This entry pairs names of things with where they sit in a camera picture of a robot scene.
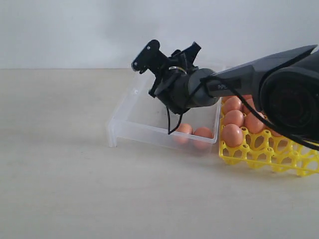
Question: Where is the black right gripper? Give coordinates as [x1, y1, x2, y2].
[149, 41, 201, 115]

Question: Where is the clear plastic container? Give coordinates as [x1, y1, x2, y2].
[107, 71, 221, 154]

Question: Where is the brown egg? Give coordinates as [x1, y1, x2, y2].
[221, 124, 243, 147]
[244, 113, 264, 134]
[193, 127, 214, 150]
[270, 129, 282, 137]
[173, 123, 193, 145]
[223, 97, 242, 113]
[222, 110, 244, 127]
[242, 98, 255, 115]

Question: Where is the yellow plastic egg tray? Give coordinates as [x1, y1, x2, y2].
[218, 97, 319, 177]

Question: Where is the black camera cable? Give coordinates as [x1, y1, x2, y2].
[164, 57, 319, 151]

